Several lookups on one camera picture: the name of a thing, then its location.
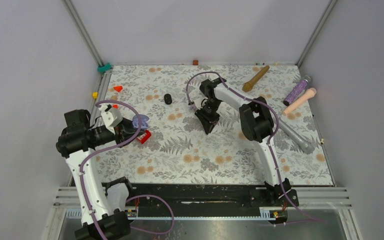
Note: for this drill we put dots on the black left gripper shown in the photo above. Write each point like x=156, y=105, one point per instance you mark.
x=124, y=130

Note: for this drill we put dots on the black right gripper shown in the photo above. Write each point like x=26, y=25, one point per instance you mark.
x=208, y=122

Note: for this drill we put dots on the black earbud charging case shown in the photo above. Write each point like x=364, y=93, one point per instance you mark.
x=167, y=99

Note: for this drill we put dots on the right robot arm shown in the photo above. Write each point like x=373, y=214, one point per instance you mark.
x=256, y=124

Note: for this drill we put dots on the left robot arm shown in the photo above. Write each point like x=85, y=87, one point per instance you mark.
x=102, y=205

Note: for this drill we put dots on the red plastic tray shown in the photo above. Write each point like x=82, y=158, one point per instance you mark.
x=144, y=137

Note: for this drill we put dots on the floral patterned mat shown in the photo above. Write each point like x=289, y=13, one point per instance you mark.
x=180, y=152

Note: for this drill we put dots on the red triangular block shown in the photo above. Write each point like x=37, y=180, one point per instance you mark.
x=118, y=88

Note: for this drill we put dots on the yellow cube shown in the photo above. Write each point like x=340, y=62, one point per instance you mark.
x=95, y=95

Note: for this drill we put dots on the brown wooden stick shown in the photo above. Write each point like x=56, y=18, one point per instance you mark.
x=249, y=85

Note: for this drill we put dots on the teal arch block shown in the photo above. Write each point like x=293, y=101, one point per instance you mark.
x=104, y=68

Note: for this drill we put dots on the grey metal cylinder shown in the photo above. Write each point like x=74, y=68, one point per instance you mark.
x=304, y=145

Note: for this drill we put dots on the purple glitter tube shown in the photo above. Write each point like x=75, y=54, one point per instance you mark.
x=297, y=90

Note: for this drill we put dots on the pink flesh-coloured stick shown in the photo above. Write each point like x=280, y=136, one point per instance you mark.
x=308, y=94

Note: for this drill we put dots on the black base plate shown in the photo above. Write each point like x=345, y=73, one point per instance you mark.
x=209, y=200

